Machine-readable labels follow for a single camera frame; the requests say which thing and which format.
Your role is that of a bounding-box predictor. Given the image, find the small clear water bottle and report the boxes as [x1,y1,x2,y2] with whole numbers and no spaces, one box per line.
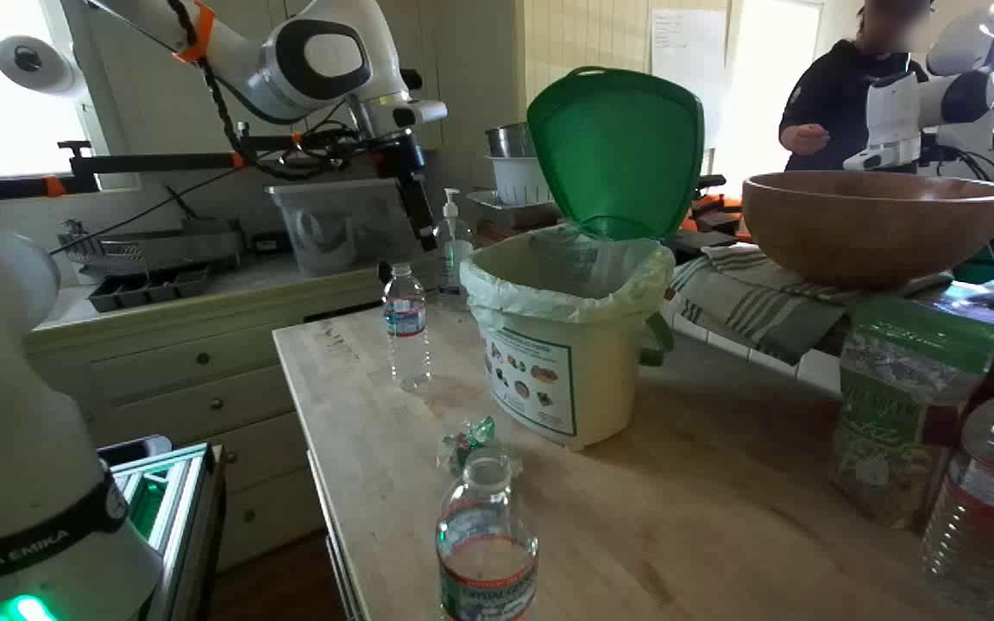
[382,262,431,388]

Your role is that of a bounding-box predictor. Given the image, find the glass bottle with label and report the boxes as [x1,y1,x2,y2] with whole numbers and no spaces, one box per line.
[434,451,540,621]

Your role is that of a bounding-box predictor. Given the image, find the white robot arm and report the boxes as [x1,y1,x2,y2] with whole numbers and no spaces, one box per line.
[0,0,411,621]

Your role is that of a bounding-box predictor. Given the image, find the white compost bin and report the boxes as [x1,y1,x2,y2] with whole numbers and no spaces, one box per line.
[458,224,677,451]

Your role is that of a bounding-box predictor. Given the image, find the green bin liner bag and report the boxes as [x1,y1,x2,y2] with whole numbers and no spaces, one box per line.
[458,226,673,338]

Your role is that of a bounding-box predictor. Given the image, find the green bin lid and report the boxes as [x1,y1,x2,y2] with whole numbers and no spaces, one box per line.
[527,66,703,238]

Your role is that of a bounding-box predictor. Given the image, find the hand sanitizer pump bottle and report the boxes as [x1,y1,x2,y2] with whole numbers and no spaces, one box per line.
[443,185,474,291]

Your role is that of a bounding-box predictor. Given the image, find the crumpled green plastic wrapper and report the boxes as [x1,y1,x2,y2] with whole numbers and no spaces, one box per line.
[437,417,496,471]

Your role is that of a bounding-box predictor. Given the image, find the clear plastic storage tub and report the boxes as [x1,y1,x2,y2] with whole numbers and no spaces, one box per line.
[269,179,421,276]

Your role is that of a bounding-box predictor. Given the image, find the metal pot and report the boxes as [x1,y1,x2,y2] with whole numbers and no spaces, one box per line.
[482,122,535,157]

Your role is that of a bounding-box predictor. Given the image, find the white drawer cabinet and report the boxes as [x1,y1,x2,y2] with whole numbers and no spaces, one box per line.
[28,267,391,570]

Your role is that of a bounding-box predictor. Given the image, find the large wooden bowl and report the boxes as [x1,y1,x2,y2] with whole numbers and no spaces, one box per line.
[742,170,994,291]

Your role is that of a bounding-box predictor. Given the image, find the person in dark top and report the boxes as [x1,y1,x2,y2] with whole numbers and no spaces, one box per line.
[778,0,937,170]

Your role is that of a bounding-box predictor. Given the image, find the green snack bag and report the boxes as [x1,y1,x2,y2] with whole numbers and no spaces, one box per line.
[830,295,994,532]

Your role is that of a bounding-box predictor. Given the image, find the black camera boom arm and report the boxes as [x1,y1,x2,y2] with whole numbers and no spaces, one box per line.
[0,126,434,252]

